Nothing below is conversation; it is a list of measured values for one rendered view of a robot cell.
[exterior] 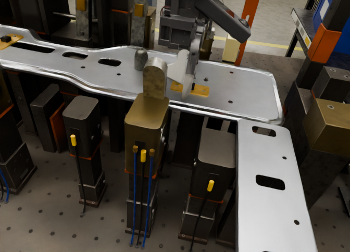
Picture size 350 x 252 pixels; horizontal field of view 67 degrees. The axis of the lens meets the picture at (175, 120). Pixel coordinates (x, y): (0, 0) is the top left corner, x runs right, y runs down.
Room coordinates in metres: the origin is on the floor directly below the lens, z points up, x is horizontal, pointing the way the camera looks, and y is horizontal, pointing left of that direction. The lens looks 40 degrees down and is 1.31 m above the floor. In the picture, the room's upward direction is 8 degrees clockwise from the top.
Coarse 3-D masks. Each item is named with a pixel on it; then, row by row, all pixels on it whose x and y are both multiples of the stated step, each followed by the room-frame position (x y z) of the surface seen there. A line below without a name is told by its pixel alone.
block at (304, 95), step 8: (296, 96) 0.55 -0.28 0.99; (304, 96) 0.53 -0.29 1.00; (296, 104) 0.53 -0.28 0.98; (304, 104) 0.50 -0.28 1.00; (288, 112) 0.56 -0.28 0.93; (296, 112) 0.50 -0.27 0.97; (304, 112) 0.47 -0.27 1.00; (288, 120) 0.54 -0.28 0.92; (296, 120) 0.49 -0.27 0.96; (288, 128) 0.51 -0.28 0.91; (296, 128) 0.47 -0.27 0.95; (296, 136) 0.45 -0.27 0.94
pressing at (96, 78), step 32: (0, 32) 0.63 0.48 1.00; (32, 32) 0.65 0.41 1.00; (32, 64) 0.50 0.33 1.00; (64, 64) 0.52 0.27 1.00; (96, 64) 0.54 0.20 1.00; (128, 64) 0.56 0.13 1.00; (224, 64) 0.63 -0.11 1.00; (128, 96) 0.44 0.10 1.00; (192, 96) 0.46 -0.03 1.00; (224, 96) 0.48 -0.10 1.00; (256, 96) 0.50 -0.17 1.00
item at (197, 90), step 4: (172, 84) 0.49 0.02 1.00; (176, 84) 0.50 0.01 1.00; (180, 84) 0.50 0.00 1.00; (192, 84) 0.50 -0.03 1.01; (196, 84) 0.51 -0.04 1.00; (172, 88) 0.48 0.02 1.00; (176, 88) 0.48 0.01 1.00; (180, 88) 0.48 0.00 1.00; (192, 88) 0.48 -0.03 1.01; (196, 88) 0.49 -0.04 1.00; (200, 88) 0.50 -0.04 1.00; (204, 88) 0.50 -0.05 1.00; (208, 88) 0.50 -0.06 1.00; (192, 92) 0.48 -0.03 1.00; (196, 92) 0.48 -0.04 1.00; (200, 92) 0.48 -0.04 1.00; (204, 92) 0.48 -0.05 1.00; (208, 92) 0.48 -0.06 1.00
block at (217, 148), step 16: (208, 144) 0.35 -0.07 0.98; (224, 144) 0.35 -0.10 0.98; (208, 160) 0.31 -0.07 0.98; (224, 160) 0.31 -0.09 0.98; (192, 176) 0.33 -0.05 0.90; (208, 176) 0.30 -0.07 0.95; (224, 176) 0.30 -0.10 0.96; (192, 192) 0.31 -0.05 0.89; (208, 192) 0.30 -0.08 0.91; (224, 192) 0.30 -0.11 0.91; (192, 208) 0.31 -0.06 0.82; (208, 208) 0.31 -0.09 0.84; (192, 224) 0.31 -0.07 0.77; (208, 224) 0.31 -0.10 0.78; (192, 240) 0.29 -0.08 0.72
